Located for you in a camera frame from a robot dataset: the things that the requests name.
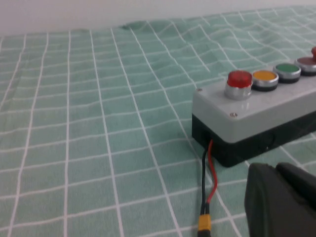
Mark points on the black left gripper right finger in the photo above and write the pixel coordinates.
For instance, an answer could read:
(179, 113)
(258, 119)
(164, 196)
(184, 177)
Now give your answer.
(301, 184)

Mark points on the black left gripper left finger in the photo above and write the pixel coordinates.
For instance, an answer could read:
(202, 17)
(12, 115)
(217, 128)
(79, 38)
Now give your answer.
(266, 212)

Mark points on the red illuminated push button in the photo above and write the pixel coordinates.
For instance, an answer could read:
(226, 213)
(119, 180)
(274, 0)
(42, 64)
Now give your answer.
(239, 77)

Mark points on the grey and black button box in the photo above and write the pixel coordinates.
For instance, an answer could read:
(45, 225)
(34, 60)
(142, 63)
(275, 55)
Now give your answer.
(259, 116)

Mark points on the yellow push button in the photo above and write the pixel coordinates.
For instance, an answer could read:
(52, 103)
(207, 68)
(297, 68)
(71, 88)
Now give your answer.
(264, 75)

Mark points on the green push button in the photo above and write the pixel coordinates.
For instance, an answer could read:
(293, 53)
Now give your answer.
(286, 68)

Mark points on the dark red push button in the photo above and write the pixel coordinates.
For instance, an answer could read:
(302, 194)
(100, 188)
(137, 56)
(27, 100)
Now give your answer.
(306, 61)

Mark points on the red mushroom emergency stop button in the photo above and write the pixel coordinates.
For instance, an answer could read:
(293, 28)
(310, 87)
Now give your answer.
(314, 53)

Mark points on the yellow plug connector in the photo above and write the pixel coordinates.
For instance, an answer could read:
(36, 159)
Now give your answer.
(205, 222)

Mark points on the green checked tablecloth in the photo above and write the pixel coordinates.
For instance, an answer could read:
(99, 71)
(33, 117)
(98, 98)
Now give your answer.
(74, 123)

